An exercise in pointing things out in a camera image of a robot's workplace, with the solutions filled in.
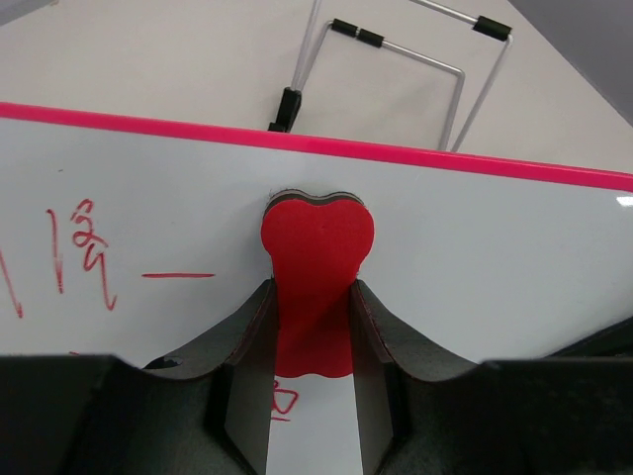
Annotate red bone-shaped eraser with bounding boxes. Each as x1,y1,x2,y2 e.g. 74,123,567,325
260,189,375,378

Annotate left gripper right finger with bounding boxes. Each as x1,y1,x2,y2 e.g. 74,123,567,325
349,281,632,474

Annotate wire whiteboard stand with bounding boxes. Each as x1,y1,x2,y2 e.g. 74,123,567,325
268,0,513,152

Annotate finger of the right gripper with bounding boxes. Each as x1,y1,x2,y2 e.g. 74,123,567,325
550,317,633,358

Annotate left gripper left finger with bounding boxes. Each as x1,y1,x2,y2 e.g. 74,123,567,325
1,280,275,474

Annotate pink framed whiteboard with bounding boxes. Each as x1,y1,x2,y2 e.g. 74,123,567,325
1,103,632,474

